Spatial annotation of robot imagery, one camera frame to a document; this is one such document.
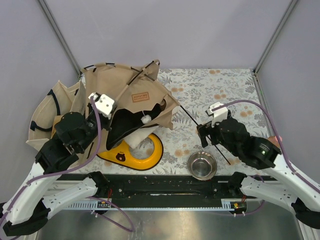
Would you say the black tent pole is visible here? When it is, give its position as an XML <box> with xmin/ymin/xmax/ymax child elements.
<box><xmin>180</xmin><ymin>105</ymin><xmax>231</xmax><ymax>165</ymax></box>
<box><xmin>114</xmin><ymin>59</ymin><xmax>159</xmax><ymax>102</ymax></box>

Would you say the beige pet tent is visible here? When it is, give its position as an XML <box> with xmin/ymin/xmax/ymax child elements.
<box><xmin>81</xmin><ymin>61</ymin><xmax>179</xmax><ymax>152</ymax></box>

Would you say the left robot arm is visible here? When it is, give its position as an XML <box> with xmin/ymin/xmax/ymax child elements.
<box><xmin>0</xmin><ymin>111</ymin><xmax>109</xmax><ymax>238</ymax></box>

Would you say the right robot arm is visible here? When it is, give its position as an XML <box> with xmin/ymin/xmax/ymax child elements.
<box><xmin>197</xmin><ymin>117</ymin><xmax>320</xmax><ymax>229</ymax></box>

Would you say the stainless steel bowl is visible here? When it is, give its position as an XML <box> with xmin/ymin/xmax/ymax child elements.
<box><xmin>187</xmin><ymin>151</ymin><xmax>218</xmax><ymax>181</ymax></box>

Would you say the cream tote bag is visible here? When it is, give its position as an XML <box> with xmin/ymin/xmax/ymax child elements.
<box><xmin>25</xmin><ymin>79</ymin><xmax>88</xmax><ymax>161</ymax></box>

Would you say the yellow double bowl holder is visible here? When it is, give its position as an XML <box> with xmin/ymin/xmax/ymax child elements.
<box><xmin>97</xmin><ymin>133</ymin><xmax>164</xmax><ymax>171</ymax></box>

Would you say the white fluffy cushion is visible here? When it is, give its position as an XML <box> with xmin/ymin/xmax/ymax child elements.
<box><xmin>123</xmin><ymin>125</ymin><xmax>159</xmax><ymax>149</ymax></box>

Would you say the white pompom toy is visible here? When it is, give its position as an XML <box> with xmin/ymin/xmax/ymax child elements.
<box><xmin>141</xmin><ymin>114</ymin><xmax>152</xmax><ymax>125</ymax></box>

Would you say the orange drink bottle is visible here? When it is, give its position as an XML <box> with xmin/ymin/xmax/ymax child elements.
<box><xmin>267</xmin><ymin>136</ymin><xmax>281</xmax><ymax>149</ymax></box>

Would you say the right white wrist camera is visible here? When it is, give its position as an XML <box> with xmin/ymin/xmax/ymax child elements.
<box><xmin>205</xmin><ymin>101</ymin><xmax>229</xmax><ymax>126</ymax></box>

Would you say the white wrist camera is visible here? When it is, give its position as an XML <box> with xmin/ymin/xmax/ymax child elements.
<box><xmin>88</xmin><ymin>92</ymin><xmax>116</xmax><ymax>120</ymax></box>
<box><xmin>205</xmin><ymin>101</ymin><xmax>229</xmax><ymax>126</ymax></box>

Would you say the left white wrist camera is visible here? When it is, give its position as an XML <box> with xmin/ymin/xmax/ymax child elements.
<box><xmin>88</xmin><ymin>92</ymin><xmax>116</xmax><ymax>120</ymax></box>

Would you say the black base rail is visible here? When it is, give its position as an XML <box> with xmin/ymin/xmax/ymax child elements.
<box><xmin>105</xmin><ymin>174</ymin><xmax>243</xmax><ymax>209</ymax></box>

